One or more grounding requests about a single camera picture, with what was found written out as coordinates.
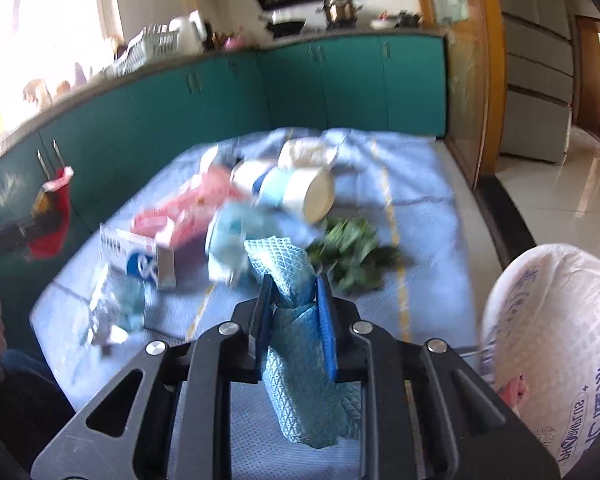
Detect red hanging cloth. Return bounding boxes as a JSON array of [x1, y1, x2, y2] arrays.
[[27, 166, 74, 260]]

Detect white blue medicine box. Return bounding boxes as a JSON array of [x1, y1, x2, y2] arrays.
[[99, 224, 176, 290]]

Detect blue waffle dish cloth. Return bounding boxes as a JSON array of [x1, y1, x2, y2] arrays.
[[244, 236, 362, 448]]

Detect white bowl on counter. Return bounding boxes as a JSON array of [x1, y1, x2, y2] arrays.
[[370, 18, 398, 30]]

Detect black wok pan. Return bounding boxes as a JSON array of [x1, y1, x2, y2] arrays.
[[259, 14, 306, 39]]

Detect pink plastic packaging bag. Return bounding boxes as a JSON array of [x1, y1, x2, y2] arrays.
[[130, 166, 248, 250]]

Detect clear blue plastic bag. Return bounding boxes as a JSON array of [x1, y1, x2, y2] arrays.
[[84, 263, 146, 347]]

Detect green leafy vegetable scraps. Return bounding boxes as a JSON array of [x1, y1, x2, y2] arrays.
[[306, 217, 402, 294]]

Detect teal kitchen cabinets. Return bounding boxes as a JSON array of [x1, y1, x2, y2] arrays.
[[0, 30, 446, 229]]

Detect blue checked tablecloth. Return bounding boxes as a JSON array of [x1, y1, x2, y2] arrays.
[[29, 127, 481, 480]]

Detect white dish rack basket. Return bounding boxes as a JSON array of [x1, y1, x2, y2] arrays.
[[112, 24, 178, 77]]

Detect black small pot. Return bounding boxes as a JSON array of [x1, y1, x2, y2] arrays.
[[396, 11, 422, 28]]

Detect white tissue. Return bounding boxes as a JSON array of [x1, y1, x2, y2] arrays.
[[277, 138, 338, 170]]

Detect wooden glass door frame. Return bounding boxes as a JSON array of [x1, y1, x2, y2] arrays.
[[419, 0, 506, 188]]

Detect blue surgical face mask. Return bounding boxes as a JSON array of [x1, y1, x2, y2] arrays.
[[204, 202, 277, 287]]

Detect steel cooking pot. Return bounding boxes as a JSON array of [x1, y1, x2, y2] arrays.
[[315, 0, 363, 26]]

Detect grey refrigerator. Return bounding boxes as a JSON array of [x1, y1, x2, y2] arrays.
[[500, 0, 574, 164]]

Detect white trash bag with print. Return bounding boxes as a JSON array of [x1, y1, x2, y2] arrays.
[[480, 244, 600, 479]]

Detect striped paper cup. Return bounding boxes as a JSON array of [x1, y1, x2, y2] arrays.
[[230, 160, 335, 223]]

